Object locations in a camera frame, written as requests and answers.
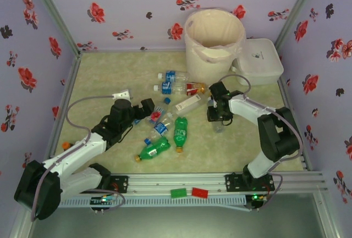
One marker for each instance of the dark bottle orange cap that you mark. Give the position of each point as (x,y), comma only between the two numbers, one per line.
(65,146)

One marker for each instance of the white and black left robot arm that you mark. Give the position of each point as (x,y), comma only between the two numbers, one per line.
(82,150)

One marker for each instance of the aluminium corner post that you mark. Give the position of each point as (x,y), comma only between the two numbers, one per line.
(297,7)
(52,10)

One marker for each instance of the white label plastic bottle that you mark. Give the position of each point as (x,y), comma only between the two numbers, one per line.
(188,102)

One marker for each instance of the small circuit board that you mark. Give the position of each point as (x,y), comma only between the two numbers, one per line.
(103,200)
(258,198)

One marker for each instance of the green plastic block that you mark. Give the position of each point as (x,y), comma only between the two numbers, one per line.
(178,193)

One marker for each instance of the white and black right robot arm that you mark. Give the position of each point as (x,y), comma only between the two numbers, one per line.
(247,106)

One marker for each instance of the grey metal panel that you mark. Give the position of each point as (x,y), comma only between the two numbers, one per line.
(176,224)

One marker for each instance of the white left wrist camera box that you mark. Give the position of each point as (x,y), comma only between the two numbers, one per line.
(121,94)

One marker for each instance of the aluminium frame bar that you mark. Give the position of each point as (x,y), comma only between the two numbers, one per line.
(327,216)
(20,229)

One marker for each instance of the green bottle yellow cap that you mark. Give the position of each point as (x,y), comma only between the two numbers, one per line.
(180,135)

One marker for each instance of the red plastic block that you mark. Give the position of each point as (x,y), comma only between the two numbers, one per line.
(200,193)

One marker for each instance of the aluminium mounting rail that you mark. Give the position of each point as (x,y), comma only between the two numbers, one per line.
(176,181)

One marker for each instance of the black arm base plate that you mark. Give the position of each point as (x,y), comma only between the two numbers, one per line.
(121,184)
(233,183)

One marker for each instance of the green bottle orange cap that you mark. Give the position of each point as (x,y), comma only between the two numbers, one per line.
(154,150)

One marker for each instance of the white lidded plastic box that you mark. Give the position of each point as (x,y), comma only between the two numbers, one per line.
(261,62)

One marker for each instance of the white plastic bin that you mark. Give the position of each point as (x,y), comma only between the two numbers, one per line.
(203,67)

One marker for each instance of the red label amber bottle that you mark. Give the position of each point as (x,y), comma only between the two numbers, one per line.
(193,89)

